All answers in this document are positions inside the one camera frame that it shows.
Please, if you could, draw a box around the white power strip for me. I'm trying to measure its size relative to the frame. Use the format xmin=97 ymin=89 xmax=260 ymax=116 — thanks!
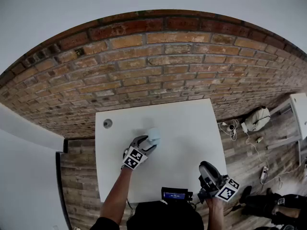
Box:
xmin=260 ymin=166 xmax=269 ymax=184

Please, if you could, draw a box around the white backpack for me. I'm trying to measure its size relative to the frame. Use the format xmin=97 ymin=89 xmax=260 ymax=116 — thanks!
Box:
xmin=244 ymin=105 xmax=272 ymax=132

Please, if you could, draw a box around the person's black shirt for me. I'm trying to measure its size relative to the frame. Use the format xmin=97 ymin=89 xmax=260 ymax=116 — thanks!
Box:
xmin=90 ymin=199 xmax=205 ymax=230

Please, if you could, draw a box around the small white device with cables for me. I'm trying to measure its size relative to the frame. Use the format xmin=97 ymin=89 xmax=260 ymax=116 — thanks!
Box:
xmin=219 ymin=118 xmax=241 ymax=142

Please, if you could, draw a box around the person's left forearm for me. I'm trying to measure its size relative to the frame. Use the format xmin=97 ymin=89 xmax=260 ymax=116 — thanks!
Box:
xmin=99 ymin=165 xmax=134 ymax=227

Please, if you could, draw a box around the thin white floor cable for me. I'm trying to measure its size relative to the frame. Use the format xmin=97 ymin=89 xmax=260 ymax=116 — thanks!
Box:
xmin=265 ymin=161 xmax=307 ymax=189

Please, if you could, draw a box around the black door frame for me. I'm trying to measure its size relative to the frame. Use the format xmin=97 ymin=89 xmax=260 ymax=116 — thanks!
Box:
xmin=55 ymin=138 xmax=73 ymax=230

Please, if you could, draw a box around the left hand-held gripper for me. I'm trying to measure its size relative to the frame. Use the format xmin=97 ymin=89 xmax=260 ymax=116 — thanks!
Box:
xmin=121 ymin=135 xmax=158 ymax=170

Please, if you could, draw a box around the white side table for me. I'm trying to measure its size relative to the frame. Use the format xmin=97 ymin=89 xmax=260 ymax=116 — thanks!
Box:
xmin=267 ymin=92 xmax=307 ymax=165

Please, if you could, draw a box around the long white adapter cable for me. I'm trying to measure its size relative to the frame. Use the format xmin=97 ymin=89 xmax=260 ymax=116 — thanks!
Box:
xmin=244 ymin=131 xmax=270 ymax=170

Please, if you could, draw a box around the person's right forearm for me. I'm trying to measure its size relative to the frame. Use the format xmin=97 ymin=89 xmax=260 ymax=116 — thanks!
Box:
xmin=205 ymin=197 xmax=226 ymax=230

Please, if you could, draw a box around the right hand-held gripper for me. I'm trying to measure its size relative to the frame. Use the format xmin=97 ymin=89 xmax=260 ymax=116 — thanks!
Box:
xmin=197 ymin=161 xmax=240 ymax=204

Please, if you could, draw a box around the black chest-mounted screen device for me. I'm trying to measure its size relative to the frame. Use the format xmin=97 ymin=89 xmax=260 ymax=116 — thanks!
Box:
xmin=161 ymin=186 xmax=194 ymax=204

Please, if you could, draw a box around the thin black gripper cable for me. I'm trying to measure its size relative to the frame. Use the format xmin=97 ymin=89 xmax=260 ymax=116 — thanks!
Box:
xmin=126 ymin=199 xmax=134 ymax=221

